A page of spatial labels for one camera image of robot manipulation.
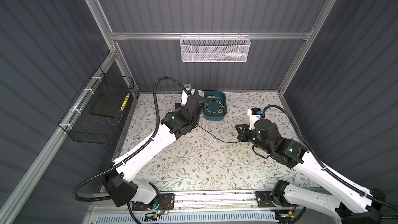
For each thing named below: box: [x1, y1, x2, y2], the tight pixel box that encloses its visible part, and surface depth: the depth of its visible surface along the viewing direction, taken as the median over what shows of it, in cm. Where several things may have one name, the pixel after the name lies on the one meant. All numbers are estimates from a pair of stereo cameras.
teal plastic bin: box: [203, 90, 227, 121], surface depth 113 cm
